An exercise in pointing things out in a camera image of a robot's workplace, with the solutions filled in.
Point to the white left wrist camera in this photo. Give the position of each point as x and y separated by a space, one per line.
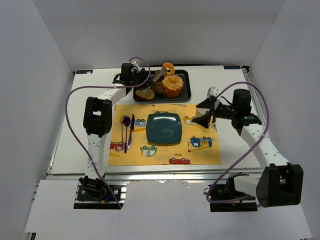
135 63

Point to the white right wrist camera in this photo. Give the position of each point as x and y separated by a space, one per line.
212 93

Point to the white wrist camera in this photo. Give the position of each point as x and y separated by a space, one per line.
212 93
135 63

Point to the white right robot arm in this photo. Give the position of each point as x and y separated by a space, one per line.
280 183

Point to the yellow vehicle print placemat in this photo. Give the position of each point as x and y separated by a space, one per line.
198 145

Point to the purple iridescent knife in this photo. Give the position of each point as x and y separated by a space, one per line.
132 125

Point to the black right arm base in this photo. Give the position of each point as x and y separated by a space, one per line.
226 191

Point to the dark teal square plate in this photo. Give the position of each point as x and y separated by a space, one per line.
164 128

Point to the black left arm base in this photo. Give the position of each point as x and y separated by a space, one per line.
93 194

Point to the purple iridescent spoon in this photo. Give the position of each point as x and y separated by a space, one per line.
126 122

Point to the brown chocolate croissant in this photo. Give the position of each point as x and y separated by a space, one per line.
158 90

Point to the glazed ring donut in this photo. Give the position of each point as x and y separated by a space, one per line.
167 69

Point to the black baking tray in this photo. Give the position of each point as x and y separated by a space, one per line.
161 99

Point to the pale yellow cup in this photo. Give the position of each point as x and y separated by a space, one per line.
200 112

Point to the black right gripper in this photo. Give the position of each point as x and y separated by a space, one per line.
213 111

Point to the silver metal tongs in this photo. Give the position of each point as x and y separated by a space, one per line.
156 77

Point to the sugared orange brioche bun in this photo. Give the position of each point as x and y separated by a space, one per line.
173 86

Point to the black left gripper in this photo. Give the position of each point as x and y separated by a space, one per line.
144 77

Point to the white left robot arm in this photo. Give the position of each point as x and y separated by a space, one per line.
98 118

